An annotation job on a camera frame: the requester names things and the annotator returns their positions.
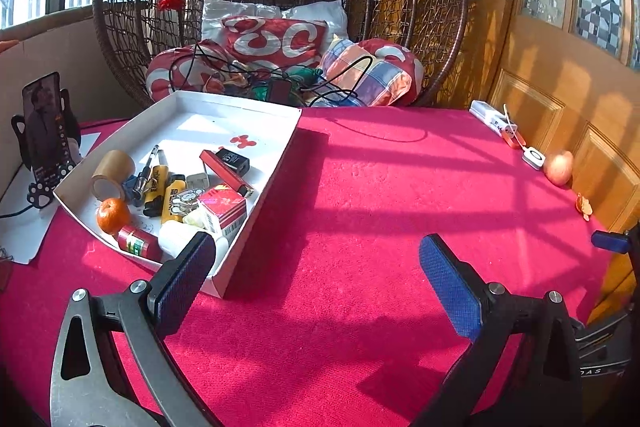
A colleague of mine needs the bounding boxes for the red patterned square cushion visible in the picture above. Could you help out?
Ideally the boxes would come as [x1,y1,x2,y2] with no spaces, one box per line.
[221,16,329,68]

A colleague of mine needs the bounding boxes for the orange peel piece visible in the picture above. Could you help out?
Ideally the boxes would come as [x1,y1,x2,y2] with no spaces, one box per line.
[575,193,595,222]

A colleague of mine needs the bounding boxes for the green cloth item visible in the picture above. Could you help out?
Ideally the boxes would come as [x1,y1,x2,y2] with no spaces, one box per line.
[250,67,322,100]

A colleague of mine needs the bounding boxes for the wooden door glass panels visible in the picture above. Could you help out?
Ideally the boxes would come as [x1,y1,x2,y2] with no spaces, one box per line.
[470,0,640,323]

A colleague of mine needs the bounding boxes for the blue binder clip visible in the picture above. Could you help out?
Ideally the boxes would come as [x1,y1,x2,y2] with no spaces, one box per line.
[122,174,144,206]

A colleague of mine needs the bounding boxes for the red white cigarette pack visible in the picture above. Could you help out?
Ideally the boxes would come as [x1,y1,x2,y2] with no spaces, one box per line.
[196,187,248,238]

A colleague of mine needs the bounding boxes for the red white seat cushion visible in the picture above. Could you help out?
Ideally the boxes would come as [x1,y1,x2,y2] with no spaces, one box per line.
[146,38,425,108]

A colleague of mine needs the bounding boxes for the yellow lighter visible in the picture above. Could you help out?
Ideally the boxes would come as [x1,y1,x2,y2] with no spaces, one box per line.
[143,166,170,217]
[161,175,201,224]

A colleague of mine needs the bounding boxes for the white cardboard tray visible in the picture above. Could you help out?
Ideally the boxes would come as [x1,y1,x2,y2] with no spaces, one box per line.
[52,90,303,299]

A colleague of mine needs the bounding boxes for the white pillow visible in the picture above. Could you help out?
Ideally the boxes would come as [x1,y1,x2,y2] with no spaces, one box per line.
[201,0,349,54]

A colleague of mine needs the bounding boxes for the black smartphone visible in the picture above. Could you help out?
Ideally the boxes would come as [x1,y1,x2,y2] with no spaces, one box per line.
[22,72,66,173]

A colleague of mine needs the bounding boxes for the black cable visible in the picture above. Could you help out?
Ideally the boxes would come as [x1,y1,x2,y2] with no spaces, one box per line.
[170,42,377,108]

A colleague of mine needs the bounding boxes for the black pen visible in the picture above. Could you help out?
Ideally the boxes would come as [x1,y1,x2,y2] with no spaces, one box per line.
[132,145,161,202]

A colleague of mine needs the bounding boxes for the black plug charger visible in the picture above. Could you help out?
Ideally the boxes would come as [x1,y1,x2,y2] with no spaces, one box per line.
[216,147,251,174]

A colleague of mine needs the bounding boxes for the brown tape roll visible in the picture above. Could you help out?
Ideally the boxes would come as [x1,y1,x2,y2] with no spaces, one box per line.
[91,150,136,202]

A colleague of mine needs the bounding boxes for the orange tangerine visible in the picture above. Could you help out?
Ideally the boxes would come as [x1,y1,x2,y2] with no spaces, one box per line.
[96,198,131,235]

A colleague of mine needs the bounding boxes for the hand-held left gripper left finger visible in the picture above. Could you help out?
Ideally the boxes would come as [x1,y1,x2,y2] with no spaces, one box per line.
[50,231,221,427]

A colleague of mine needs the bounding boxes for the red round jar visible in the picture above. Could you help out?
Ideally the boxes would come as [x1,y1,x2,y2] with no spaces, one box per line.
[117,225,164,263]

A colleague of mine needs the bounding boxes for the red tablecloth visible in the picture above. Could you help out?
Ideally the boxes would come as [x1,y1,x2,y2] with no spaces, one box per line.
[0,107,626,427]

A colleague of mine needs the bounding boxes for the black paw phone holder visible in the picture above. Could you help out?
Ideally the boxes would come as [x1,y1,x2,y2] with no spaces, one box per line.
[11,89,84,208]

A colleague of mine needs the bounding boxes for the black power adapter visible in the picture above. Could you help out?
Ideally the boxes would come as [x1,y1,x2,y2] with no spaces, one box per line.
[267,78,294,106]

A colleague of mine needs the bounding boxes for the red slim lighter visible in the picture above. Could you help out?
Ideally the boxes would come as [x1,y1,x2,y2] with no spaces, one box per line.
[199,149,255,198]

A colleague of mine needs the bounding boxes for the white plastic bottle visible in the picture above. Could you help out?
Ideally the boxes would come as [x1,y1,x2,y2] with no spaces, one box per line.
[158,220,217,261]

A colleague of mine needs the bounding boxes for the white round device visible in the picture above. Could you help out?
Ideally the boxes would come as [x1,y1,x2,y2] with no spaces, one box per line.
[521,147,547,170]

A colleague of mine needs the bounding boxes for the brown wicker hanging chair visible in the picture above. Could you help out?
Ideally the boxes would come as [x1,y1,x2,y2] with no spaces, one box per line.
[92,0,471,108]

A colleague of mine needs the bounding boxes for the white rectangular box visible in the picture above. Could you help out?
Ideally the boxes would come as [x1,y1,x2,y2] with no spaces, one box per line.
[469,100,519,136]

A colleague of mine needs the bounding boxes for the plaid pillow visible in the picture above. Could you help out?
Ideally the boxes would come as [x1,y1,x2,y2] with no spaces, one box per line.
[320,38,414,107]

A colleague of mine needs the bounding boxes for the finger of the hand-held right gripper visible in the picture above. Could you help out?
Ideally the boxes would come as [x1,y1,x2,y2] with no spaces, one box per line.
[591,229,633,254]

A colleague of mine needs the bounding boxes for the white paper sheet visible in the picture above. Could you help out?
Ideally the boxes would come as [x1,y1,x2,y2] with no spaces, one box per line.
[0,132,102,266]

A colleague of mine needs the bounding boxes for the red apple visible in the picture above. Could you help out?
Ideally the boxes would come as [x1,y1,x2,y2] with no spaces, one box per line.
[543,150,575,186]

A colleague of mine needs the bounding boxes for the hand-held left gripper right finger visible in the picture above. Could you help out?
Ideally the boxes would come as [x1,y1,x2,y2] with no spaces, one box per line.
[410,234,583,427]

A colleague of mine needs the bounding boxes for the white plug charger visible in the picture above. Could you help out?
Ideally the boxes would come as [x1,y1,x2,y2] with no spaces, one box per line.
[186,172,211,194]

